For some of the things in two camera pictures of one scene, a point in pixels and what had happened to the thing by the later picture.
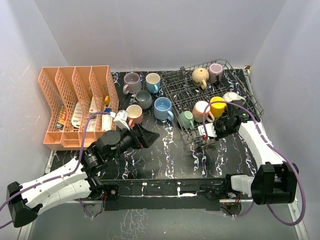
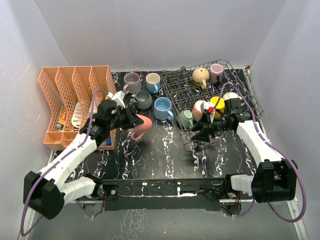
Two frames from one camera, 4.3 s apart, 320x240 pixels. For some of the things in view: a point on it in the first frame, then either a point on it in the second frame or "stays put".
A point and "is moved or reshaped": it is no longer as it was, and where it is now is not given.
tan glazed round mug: x=200 y=77 stays put
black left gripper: x=141 y=137 to x=133 y=120
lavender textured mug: x=215 y=69 stays put
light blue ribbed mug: x=162 y=108 stays put
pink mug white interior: x=135 y=115 is moved or reshaped
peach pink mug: x=198 y=110 stays put
